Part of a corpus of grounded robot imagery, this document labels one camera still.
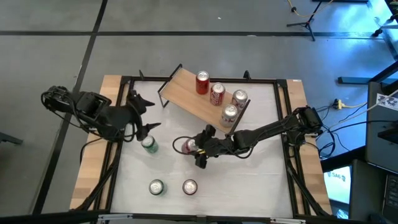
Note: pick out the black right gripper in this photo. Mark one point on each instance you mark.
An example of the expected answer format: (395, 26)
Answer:
(217, 147)

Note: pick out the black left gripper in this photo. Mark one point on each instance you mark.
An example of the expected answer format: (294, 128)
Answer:
(130, 118)

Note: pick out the red Star Wars Coca-Cola can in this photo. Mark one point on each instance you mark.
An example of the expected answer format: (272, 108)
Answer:
(188, 146)

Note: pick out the green Sprite can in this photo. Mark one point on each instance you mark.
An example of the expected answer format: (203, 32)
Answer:
(156, 187)
(150, 144)

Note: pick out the silver Diet Coke can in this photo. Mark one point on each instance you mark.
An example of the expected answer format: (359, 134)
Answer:
(229, 115)
(239, 98)

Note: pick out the red Coke Zero can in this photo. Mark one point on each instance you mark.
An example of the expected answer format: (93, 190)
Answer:
(189, 187)

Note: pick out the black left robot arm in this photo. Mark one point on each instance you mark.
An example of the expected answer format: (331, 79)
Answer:
(102, 116)

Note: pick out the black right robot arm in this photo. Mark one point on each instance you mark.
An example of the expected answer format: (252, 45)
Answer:
(264, 132)

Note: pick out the black rig crossbar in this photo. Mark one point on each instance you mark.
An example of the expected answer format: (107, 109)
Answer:
(62, 215)

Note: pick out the grey floor stand foot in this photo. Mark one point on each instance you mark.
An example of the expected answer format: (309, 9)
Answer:
(11, 139)

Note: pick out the lit monitor screen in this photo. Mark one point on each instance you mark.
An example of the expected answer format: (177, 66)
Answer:
(337, 186)

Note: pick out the black tripod stand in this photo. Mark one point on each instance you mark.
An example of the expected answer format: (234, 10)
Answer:
(307, 23)

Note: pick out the black stand base beam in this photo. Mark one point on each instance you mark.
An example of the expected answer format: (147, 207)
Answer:
(354, 80)

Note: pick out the black equipment case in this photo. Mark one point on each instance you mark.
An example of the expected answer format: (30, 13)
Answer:
(367, 193)

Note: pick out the dark grey cabinet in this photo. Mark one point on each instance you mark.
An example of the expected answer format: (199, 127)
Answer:
(381, 149)

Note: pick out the printed marker paper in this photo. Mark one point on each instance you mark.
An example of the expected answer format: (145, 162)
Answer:
(387, 101)

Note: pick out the wooden shelf black metal frame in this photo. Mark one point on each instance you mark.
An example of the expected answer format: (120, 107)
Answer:
(183, 90)

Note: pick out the black metal table frame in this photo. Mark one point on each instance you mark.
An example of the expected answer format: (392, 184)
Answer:
(267, 81)

